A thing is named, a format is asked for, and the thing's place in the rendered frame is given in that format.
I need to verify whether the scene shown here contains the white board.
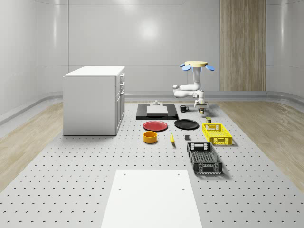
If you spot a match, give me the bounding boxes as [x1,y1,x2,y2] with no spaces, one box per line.
[101,169,203,228]

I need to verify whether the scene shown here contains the black stove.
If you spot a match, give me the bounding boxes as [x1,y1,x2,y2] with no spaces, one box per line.
[135,100,179,121]

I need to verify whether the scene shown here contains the black plate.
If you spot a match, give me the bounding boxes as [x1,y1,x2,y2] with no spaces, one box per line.
[174,119,200,130]

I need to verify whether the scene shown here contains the white cabinet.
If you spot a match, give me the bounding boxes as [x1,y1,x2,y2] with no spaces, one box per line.
[63,66,126,136]

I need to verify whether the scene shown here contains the yellow bowl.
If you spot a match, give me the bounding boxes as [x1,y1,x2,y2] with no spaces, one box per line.
[143,131,158,144]

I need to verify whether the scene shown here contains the yellow basket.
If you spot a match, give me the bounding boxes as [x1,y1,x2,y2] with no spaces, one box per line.
[202,123,233,146]

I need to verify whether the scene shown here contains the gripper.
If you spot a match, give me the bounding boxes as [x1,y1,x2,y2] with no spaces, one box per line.
[195,101,209,114]

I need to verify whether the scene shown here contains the dark grey basket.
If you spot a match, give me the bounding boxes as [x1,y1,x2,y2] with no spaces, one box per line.
[187,142,224,175]

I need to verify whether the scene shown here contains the red plate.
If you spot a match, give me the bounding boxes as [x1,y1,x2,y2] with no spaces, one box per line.
[142,120,169,132]

